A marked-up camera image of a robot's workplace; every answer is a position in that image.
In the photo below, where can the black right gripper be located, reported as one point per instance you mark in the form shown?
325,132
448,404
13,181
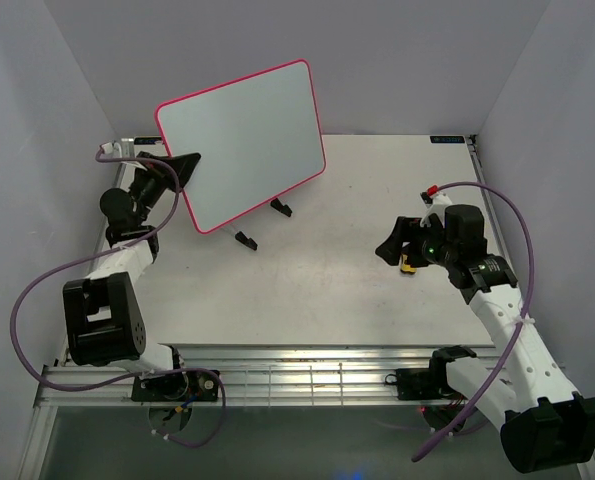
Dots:
407,229

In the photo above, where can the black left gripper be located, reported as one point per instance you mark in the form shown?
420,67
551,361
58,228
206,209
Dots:
182,165

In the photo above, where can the round yellow black eraser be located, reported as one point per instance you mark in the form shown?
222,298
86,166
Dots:
405,266

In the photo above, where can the pink framed whiteboard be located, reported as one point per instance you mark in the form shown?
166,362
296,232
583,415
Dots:
258,136

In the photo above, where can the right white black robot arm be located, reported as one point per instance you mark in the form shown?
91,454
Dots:
542,419

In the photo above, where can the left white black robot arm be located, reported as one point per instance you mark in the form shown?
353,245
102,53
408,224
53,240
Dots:
104,323

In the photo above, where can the left blue table label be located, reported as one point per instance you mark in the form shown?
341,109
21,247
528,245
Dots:
147,140

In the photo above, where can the blue table label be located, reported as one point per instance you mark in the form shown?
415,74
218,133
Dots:
447,139
147,140

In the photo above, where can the right blue table label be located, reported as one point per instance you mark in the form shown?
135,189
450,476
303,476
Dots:
447,139

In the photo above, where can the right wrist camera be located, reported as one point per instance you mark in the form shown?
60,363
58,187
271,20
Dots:
436,203

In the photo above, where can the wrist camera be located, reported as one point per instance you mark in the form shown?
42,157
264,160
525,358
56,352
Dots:
111,152
436,203

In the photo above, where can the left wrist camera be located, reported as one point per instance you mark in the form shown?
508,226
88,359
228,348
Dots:
111,152

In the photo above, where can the black wire easel stand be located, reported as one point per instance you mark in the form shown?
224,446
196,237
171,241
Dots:
232,230

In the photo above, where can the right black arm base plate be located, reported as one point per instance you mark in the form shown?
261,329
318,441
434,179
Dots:
419,384

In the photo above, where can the aluminium table edge rail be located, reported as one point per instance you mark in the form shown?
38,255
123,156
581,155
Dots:
491,195

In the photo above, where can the aluminium front rail frame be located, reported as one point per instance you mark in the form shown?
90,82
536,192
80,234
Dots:
261,376

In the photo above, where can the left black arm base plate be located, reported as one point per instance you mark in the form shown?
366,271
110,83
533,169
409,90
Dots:
194,384

